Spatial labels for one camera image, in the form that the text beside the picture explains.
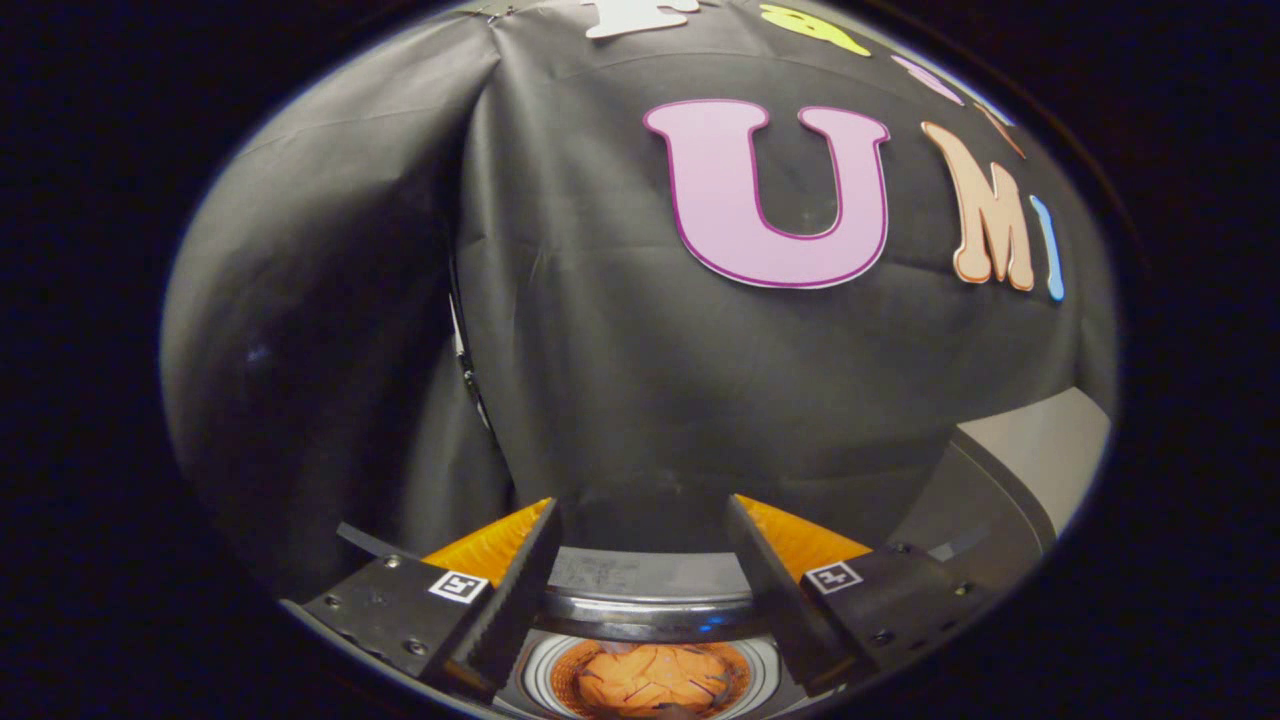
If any black backdrop cloth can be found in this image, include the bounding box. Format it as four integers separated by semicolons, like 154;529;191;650
160;0;1121;601

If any beige cabinet with black frame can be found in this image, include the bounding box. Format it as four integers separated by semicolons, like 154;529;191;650
885;385;1113;591

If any grey washing machine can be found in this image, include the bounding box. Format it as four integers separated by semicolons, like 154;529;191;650
335;520;991;720

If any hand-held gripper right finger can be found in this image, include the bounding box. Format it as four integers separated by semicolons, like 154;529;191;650
724;493;1001;698

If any orange polo shirt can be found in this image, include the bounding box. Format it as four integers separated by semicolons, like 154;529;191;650
575;645;736;719

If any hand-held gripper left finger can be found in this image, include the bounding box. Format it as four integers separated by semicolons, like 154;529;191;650
280;497;566;701

